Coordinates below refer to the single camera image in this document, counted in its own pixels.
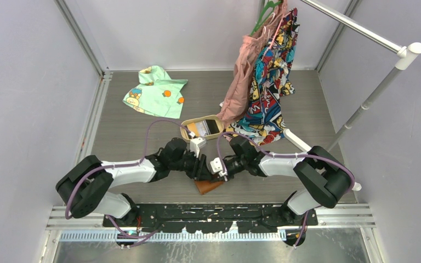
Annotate green cartoon child shirt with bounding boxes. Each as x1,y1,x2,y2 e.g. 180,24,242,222
122,65,188,119

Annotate colourful comic print garment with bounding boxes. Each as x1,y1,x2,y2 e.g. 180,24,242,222
225,8,299,145

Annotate green clothes hanger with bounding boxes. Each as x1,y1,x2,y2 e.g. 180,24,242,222
249,1,282,36

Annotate brown leather card holder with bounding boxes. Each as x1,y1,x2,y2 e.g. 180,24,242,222
195,180,224,195

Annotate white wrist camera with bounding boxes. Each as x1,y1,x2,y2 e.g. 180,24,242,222
209,158,228,177
190,137,207,158

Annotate pink hanging garment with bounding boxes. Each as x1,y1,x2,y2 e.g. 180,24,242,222
217,1,288,128

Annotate white metal clothes rack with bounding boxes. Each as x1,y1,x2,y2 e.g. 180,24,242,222
281,1,421,206

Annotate white VIP card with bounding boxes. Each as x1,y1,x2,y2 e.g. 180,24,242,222
196,121,211,137

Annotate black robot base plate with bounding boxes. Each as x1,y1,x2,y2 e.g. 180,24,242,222
94,203,318,233

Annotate slotted aluminium rail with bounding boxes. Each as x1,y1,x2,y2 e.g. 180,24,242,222
59,230,286,242

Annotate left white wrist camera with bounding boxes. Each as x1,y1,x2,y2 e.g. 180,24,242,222
190,137,207,158

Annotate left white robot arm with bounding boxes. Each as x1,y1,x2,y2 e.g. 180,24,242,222
55,137,213,226

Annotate beige oval card tray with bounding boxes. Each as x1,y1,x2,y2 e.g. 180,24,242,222
180,115,224,142

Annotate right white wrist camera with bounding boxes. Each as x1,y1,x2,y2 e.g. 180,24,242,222
209,158,228,177

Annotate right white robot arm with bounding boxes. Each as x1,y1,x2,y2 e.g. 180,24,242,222
210,135,356,225

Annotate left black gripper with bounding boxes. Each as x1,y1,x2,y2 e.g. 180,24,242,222
170,149,213,181

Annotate gold credit card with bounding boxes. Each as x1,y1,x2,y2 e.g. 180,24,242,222
186,123,200,136

